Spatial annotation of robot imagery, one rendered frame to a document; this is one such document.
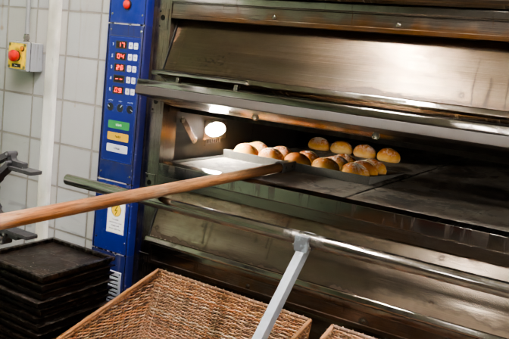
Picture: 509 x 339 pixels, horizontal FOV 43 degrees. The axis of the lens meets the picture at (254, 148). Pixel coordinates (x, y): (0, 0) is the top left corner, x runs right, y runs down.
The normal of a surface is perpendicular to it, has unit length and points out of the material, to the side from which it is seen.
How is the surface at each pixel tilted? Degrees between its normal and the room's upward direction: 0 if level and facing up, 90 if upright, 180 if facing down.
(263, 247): 70
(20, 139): 90
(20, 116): 90
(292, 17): 90
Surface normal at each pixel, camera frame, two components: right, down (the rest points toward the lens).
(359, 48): -0.44, -0.28
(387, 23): -0.51, 0.06
